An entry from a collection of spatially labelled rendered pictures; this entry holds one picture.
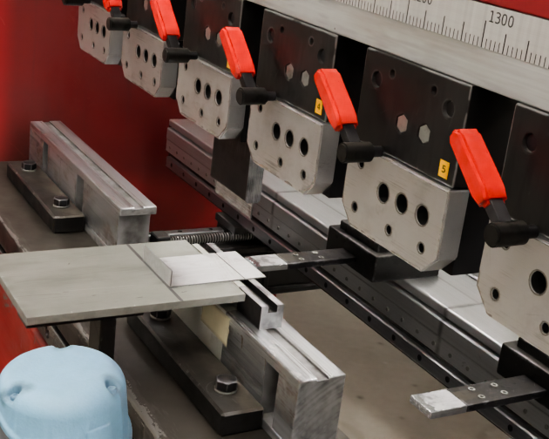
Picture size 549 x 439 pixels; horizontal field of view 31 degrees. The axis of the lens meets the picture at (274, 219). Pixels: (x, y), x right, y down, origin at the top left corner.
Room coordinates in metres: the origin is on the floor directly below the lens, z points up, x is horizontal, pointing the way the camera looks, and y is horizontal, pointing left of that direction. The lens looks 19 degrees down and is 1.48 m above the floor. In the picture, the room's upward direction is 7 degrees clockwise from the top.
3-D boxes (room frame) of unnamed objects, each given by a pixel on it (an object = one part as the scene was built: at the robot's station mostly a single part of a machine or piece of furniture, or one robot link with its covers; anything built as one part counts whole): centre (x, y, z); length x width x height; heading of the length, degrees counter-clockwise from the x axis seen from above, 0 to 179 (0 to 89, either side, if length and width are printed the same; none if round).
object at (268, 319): (1.16, 0.04, 0.99); 0.20 x 0.03 x 0.03; 31
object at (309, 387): (1.14, 0.03, 0.92); 0.39 x 0.06 x 0.10; 31
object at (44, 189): (1.67, 0.41, 0.89); 0.30 x 0.05 x 0.03; 31
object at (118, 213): (1.66, 0.33, 0.92); 0.50 x 0.06 x 0.10; 31
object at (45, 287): (1.11, 0.18, 1.00); 0.26 x 0.18 x 0.01; 121
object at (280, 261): (1.26, -0.09, 1.01); 0.26 x 0.12 x 0.05; 121
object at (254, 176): (1.18, 0.05, 1.13); 0.10 x 0.02 x 0.10; 31
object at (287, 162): (1.03, -0.03, 1.26); 0.15 x 0.09 x 0.17; 31
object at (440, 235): (0.86, -0.13, 1.26); 0.15 x 0.09 x 0.17; 31
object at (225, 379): (1.03, 0.03, 0.91); 0.03 x 0.03 x 0.02
